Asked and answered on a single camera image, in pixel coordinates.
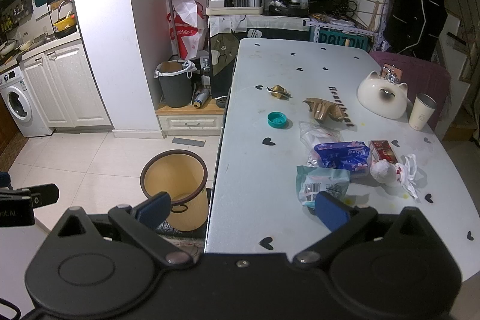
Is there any low wooden drawer cabinet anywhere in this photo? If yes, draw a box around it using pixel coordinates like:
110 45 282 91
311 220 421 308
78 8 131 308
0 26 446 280
155 98 224 136

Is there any white washing machine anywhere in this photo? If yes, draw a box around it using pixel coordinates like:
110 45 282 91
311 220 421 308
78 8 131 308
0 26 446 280
1 66 53 137

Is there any gold foil wrapper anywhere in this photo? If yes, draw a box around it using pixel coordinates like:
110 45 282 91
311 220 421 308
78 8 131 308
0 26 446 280
267 85 291 100

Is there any tan round waste bin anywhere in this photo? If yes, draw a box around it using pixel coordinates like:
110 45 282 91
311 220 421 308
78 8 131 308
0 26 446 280
140 149 208 232

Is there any yellow basin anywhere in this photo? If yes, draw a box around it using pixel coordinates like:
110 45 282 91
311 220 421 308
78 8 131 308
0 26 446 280
54 14 77 32

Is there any black hanging jacket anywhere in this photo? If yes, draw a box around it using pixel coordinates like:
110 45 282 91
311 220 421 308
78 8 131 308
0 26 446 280
384 0 448 61

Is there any teal plastic lid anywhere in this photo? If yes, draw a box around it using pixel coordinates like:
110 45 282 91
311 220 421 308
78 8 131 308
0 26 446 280
267 111 288 129

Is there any white kitchen cabinet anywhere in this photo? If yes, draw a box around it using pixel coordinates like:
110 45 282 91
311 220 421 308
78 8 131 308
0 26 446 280
20 39 111 129

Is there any grey lined trash can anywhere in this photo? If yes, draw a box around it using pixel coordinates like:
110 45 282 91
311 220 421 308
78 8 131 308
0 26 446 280
154 60 197 108

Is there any teal license plate sign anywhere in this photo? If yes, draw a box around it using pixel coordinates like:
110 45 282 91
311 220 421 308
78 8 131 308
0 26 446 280
319 28 371 52

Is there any white tumbler cup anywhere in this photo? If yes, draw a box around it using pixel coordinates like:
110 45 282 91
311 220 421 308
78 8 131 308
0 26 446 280
408 93 437 131

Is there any spray can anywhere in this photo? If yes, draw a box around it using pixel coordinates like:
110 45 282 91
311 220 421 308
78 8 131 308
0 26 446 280
193 88 210 109

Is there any red cigarette box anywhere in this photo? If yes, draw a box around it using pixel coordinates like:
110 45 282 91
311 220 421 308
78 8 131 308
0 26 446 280
369 140 399 165

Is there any white paper wrapper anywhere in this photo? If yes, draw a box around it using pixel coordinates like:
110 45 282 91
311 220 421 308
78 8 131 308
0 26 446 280
370 154 418 200

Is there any small metal figurine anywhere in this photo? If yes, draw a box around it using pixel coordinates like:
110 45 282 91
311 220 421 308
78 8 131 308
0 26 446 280
380 64 403 85

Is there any blue floral tissue package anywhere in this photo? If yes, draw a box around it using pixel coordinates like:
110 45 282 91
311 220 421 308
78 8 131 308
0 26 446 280
314 141 371 177

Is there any clear plastic bag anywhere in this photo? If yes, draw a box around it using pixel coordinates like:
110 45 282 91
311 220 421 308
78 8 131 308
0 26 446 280
298 121 342 166

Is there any white cat-shaped ceramic bowl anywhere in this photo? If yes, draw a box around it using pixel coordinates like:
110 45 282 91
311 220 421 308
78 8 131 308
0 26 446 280
356 71 408 119

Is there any red and white shopping bag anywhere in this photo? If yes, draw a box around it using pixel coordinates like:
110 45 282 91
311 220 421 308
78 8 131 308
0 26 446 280
167 0 207 60

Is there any maroon chair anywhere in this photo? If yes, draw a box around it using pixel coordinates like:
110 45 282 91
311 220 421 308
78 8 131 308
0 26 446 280
370 51 451 131

